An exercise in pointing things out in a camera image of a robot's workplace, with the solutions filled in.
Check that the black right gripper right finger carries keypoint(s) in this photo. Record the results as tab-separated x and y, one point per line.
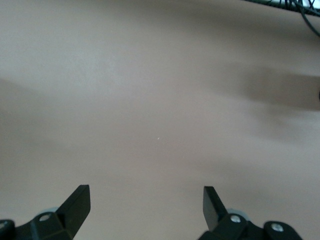
212	212

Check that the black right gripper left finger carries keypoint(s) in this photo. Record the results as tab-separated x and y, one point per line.
72	210

